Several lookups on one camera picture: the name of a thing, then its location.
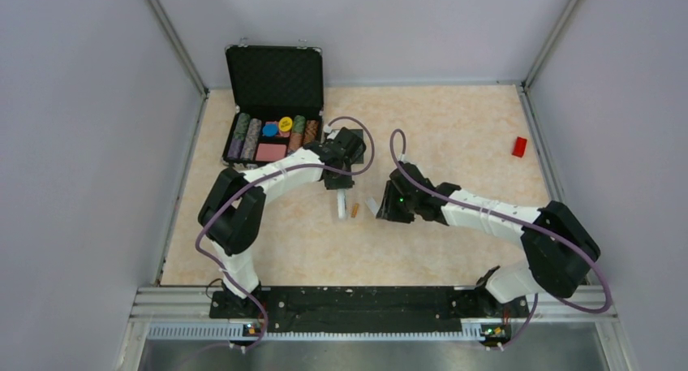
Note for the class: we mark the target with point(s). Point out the pink card deck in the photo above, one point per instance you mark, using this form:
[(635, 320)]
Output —
[(267, 152)]

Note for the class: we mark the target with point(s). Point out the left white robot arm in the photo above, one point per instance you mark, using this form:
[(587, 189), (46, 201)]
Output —
[(232, 213)]

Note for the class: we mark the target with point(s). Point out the white battery cover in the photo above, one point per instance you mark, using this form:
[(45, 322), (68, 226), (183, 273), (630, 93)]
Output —
[(372, 206)]

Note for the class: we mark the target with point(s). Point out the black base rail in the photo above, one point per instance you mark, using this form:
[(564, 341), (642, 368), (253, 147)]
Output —
[(459, 314)]

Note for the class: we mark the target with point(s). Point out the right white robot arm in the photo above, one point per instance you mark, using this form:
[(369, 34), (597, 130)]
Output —
[(558, 250)]

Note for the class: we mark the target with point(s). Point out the white remote control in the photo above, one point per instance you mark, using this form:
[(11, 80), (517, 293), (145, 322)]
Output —
[(341, 204)]

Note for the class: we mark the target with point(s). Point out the yellow poker chip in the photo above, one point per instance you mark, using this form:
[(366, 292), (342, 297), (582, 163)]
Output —
[(285, 124)]

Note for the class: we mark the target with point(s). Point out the black poker chip case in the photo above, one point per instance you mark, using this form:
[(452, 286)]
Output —
[(268, 83)]

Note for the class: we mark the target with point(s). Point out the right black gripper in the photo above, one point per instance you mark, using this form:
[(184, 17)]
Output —
[(389, 210)]

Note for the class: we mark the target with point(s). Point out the orange AA battery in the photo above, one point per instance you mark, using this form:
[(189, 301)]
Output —
[(354, 210)]

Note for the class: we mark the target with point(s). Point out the red lego brick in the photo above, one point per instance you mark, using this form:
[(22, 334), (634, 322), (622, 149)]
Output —
[(520, 147)]

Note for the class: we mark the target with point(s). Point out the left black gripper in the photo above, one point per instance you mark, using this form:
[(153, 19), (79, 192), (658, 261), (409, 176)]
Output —
[(345, 183)]

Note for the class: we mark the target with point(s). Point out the blue poker chip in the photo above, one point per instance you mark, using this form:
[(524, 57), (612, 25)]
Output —
[(270, 129)]

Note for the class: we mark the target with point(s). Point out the dark grey lego baseplate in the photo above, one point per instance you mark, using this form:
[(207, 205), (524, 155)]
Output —
[(368, 148)]

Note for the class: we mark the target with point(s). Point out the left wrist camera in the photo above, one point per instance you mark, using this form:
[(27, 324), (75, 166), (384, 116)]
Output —
[(331, 134)]

